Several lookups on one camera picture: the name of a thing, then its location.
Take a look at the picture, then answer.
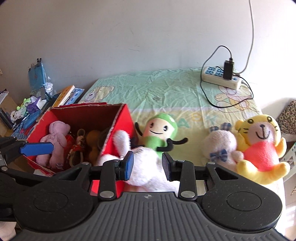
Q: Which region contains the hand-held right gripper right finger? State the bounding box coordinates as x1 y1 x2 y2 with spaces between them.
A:
162 152 240 200

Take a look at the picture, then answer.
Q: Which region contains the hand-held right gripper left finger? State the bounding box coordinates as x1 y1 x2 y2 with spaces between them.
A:
53 151 135 202

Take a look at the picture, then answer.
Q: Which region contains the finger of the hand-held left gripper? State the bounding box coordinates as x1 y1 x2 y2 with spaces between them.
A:
0 167 56 184
0 137 54 166

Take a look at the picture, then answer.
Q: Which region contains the large white plush rabbit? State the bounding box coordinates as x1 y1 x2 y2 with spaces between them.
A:
96 130 181 193

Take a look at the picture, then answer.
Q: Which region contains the pink plush bear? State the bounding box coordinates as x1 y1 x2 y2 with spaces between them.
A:
40 120 71 169

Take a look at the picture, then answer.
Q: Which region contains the red cardboard box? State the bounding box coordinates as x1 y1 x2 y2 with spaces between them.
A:
26 103 137 198

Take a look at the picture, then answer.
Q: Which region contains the white bunny with plaid ears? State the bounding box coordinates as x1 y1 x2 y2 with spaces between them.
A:
201 122 245 173

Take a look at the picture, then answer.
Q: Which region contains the yellow tiger plush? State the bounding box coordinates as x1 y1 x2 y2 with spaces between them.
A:
232 113 291 185

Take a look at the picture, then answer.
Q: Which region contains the green plush doll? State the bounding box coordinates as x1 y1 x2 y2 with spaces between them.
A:
135 113 188 158

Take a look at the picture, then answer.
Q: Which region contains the purple toy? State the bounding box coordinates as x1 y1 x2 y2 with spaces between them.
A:
25 100 42 114

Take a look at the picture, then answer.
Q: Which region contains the small beige red plush toy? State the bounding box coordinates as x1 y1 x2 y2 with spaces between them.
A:
69 129 86 168

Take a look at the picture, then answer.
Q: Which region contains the brown plush toy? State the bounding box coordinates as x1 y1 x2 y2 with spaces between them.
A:
86 130 105 165

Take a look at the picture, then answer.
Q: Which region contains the small green plush toy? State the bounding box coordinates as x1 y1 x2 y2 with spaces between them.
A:
17 97 32 110

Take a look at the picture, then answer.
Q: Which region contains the yellow book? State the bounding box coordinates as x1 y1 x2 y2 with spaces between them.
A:
52 85 75 107

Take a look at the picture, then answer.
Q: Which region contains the clear plastic bag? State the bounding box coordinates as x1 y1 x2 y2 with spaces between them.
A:
43 82 55 96

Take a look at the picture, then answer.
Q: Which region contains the blue book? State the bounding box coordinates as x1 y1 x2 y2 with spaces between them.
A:
62 88 85 106

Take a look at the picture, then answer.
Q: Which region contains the blue bag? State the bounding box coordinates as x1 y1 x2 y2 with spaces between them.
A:
28 58 50 96

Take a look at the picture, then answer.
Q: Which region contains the white power strip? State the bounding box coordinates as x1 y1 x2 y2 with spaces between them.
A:
201 66 242 90

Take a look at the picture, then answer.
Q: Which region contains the black charger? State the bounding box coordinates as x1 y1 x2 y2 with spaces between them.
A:
223 58 234 80

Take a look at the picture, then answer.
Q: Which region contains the leopard print fabric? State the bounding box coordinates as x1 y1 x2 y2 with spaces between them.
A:
276 100 296 135

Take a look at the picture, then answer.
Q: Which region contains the grey cable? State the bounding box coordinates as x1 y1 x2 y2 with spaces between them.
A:
232 0 255 76

